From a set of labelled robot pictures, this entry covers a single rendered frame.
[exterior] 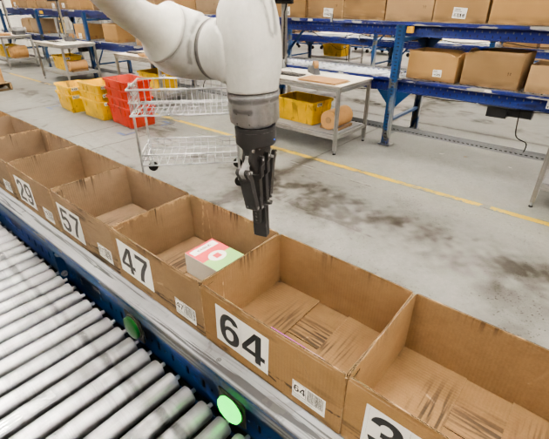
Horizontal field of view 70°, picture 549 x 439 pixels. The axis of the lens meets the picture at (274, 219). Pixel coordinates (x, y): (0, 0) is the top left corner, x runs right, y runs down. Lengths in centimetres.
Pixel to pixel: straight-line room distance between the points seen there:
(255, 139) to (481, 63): 430
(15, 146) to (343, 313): 179
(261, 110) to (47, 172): 140
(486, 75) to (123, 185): 402
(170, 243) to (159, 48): 77
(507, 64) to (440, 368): 407
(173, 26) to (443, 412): 88
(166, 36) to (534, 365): 90
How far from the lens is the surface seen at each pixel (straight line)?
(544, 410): 101
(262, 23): 66
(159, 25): 73
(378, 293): 98
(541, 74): 479
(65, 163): 198
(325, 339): 102
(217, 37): 68
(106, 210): 166
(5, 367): 136
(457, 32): 514
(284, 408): 89
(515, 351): 94
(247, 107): 68
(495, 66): 485
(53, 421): 117
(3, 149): 230
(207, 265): 114
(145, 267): 111
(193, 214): 137
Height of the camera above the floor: 162
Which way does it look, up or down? 29 degrees down
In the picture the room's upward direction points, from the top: straight up
